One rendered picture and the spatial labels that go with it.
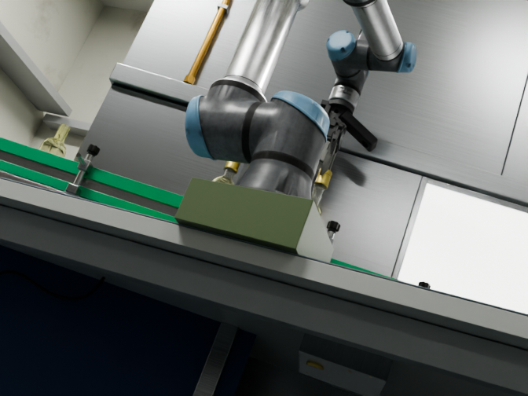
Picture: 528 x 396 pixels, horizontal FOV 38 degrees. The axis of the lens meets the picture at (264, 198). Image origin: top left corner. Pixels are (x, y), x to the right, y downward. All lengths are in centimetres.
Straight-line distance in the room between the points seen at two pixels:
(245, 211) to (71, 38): 511
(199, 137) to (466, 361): 61
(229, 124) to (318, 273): 36
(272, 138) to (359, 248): 73
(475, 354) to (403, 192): 98
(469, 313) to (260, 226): 33
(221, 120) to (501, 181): 98
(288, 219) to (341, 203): 87
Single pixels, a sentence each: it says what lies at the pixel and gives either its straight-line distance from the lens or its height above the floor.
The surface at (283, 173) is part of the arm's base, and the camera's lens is 128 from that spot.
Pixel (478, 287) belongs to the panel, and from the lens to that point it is 200.
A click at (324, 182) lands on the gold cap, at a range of 190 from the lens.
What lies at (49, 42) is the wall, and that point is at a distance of 603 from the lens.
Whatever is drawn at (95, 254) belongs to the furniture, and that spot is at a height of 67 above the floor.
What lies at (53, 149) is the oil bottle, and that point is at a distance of 215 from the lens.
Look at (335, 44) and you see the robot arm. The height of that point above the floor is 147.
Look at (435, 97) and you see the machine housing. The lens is 224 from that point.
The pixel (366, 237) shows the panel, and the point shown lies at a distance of 200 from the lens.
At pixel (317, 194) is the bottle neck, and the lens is 189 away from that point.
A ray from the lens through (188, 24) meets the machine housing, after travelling 238.
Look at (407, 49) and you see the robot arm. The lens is 191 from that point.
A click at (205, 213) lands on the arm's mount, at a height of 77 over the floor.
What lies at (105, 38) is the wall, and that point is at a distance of 631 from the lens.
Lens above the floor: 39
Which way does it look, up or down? 21 degrees up
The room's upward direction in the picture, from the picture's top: 21 degrees clockwise
